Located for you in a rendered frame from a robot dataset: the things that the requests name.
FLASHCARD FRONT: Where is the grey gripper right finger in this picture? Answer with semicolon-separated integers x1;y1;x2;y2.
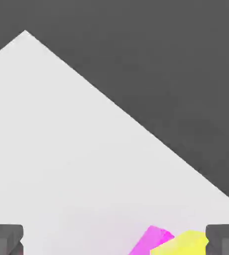
205;224;229;255

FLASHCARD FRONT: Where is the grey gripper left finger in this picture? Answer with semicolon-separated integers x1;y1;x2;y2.
0;224;24;255

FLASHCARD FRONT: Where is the large yellow box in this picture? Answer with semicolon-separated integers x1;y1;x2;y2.
150;230;210;255

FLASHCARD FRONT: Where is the large magenta box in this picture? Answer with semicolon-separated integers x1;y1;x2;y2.
128;225;175;255

